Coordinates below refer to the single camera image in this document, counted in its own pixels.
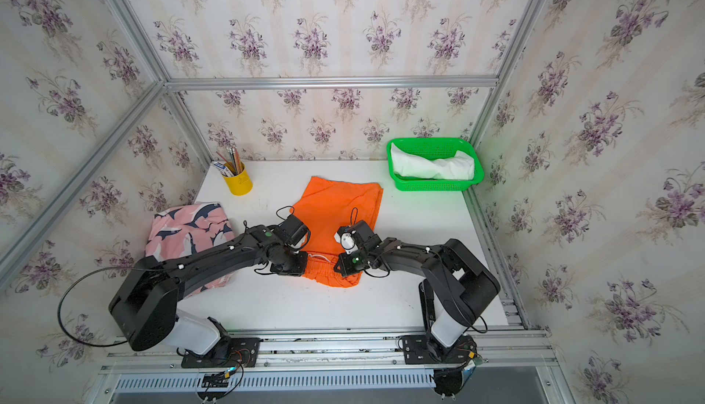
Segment aluminium rail frame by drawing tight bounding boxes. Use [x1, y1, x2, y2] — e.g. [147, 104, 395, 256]
[86, 330, 575, 403]

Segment orange cloth garment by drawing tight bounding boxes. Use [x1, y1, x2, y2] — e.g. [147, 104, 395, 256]
[293, 176, 384, 288]

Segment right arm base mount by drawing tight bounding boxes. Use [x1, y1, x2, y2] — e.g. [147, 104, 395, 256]
[397, 280, 483, 367]

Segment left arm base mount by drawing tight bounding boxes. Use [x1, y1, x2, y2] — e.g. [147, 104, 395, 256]
[181, 317, 261, 369]

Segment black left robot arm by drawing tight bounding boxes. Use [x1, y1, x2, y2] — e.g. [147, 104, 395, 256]
[108, 214, 311, 356]

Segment green plastic basket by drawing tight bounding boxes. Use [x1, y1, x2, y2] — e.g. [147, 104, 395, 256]
[387, 138, 485, 191]

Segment colored pencils bundle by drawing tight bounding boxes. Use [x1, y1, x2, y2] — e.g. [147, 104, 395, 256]
[216, 147, 245, 176]

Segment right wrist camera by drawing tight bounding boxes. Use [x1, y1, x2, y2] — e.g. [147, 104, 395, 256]
[334, 227, 359, 255]

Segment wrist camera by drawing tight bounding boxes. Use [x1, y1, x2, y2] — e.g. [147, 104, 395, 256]
[274, 214, 310, 250]
[334, 227, 359, 255]

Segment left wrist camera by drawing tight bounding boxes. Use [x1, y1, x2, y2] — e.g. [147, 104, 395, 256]
[274, 214, 310, 250]

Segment pink shark print garment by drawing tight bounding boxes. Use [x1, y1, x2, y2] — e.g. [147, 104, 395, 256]
[145, 203, 236, 262]

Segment white shorts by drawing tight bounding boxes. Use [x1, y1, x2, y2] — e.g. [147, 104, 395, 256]
[390, 144, 476, 181]

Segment yellow pencil cup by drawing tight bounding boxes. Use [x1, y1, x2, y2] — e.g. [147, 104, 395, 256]
[223, 168, 253, 196]

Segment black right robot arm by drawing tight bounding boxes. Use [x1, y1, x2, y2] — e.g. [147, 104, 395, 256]
[334, 220, 500, 348]

